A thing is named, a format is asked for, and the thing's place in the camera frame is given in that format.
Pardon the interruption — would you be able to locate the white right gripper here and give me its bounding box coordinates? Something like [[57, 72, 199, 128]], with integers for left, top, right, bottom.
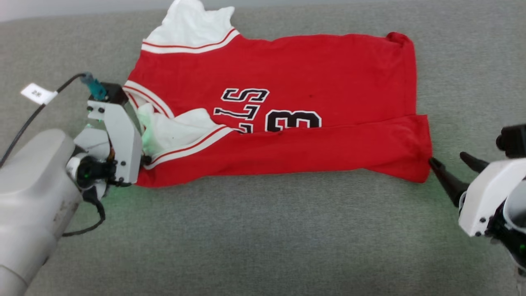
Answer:
[[428, 151, 526, 238]]

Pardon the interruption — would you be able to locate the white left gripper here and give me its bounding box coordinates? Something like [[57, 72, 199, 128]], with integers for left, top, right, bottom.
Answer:
[[74, 101, 153, 186]]

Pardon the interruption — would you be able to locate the red white basketball jersey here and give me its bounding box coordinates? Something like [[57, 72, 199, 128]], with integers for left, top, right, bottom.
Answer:
[[123, 0, 433, 188]]

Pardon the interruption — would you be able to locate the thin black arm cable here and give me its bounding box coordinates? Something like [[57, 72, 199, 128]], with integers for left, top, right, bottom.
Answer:
[[62, 186, 107, 238]]

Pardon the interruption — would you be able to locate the black cable with teal plug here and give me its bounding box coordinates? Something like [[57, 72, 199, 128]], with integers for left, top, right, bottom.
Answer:
[[0, 72, 107, 167]]

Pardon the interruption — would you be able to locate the white cable label tag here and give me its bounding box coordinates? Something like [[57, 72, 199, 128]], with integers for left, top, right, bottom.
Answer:
[[21, 83, 59, 106]]

